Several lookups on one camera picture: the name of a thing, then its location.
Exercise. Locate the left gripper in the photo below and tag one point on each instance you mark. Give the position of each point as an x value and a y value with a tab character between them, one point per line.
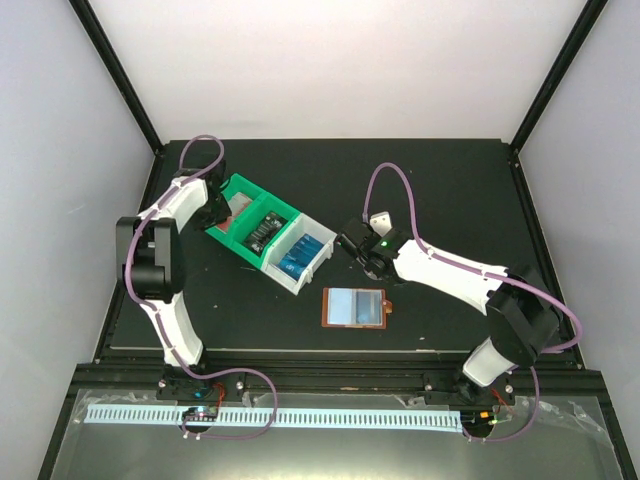
224	213

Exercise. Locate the brown leather card holder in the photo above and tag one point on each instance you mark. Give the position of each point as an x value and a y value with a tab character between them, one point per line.
372	309

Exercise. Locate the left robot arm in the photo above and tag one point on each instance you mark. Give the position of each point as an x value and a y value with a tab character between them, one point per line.
152	268

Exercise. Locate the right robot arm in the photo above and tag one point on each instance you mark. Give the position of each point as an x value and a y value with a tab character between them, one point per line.
520	315

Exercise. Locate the red white cards stack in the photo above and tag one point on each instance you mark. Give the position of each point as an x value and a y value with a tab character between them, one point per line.
237	204

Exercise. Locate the black cards stack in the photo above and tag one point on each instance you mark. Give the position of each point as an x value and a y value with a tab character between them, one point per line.
264	232

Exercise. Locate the blue cards stack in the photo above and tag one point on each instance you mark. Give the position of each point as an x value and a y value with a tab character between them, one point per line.
300	256

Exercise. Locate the green double storage bin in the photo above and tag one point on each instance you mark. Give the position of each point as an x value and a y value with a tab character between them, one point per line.
235	231

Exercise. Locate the white storage bin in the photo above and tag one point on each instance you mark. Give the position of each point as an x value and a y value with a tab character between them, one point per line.
302	225

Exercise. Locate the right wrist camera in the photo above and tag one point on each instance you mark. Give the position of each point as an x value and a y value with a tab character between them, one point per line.
381	223

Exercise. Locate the white slotted cable duct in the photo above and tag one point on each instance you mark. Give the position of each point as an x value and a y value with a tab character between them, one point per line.
311	418

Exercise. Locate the black frame post left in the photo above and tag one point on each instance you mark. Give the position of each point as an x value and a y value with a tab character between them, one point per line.
104	48

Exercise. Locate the black frame post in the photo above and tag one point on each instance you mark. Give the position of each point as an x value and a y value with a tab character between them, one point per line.
104	48
572	45

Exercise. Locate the black frame post right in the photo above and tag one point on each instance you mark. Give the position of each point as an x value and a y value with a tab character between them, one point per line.
572	45

